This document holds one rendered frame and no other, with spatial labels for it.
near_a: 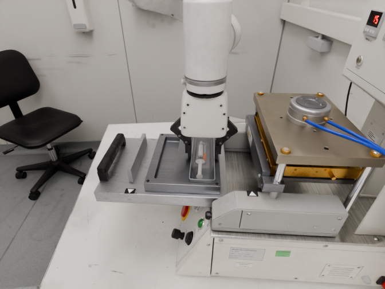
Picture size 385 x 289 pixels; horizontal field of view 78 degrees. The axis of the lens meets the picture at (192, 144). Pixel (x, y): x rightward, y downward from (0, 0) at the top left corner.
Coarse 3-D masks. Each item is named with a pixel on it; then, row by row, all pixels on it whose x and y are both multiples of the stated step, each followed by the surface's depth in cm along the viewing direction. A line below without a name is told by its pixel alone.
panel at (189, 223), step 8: (192, 208) 66; (208, 208) 55; (192, 216) 63; (200, 216) 58; (184, 224) 67; (192, 224) 61; (208, 224) 51; (184, 232) 64; (192, 232) 58; (200, 232) 54; (184, 240) 62; (192, 240) 56; (184, 248) 59; (176, 256) 62; (184, 256) 57; (176, 264) 60
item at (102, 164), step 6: (120, 138) 63; (114, 144) 60; (120, 144) 63; (108, 150) 58; (114, 150) 59; (108, 156) 56; (114, 156) 58; (102, 162) 54; (108, 162) 55; (102, 168) 53; (108, 168) 55; (102, 174) 54; (102, 180) 55
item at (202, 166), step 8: (200, 144) 61; (208, 144) 61; (192, 152) 59; (200, 152) 59; (208, 152) 59; (192, 160) 56; (200, 160) 56; (208, 160) 56; (192, 168) 54; (200, 168) 54; (208, 168) 54; (192, 176) 52; (200, 176) 52; (208, 176) 52
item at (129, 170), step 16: (128, 144) 67; (144, 144) 64; (128, 160) 62; (144, 160) 62; (224, 160) 61; (112, 176) 57; (128, 176) 54; (144, 176) 57; (224, 176) 57; (96, 192) 52; (112, 192) 52; (144, 192) 52; (160, 192) 52; (224, 192) 52
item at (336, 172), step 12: (264, 132) 56; (264, 144) 52; (288, 168) 46; (300, 168) 46; (312, 168) 46; (324, 168) 46; (336, 168) 45; (348, 168) 45; (360, 168) 45; (288, 180) 48; (300, 180) 48; (312, 180) 47; (324, 180) 47; (336, 180) 47; (348, 180) 47
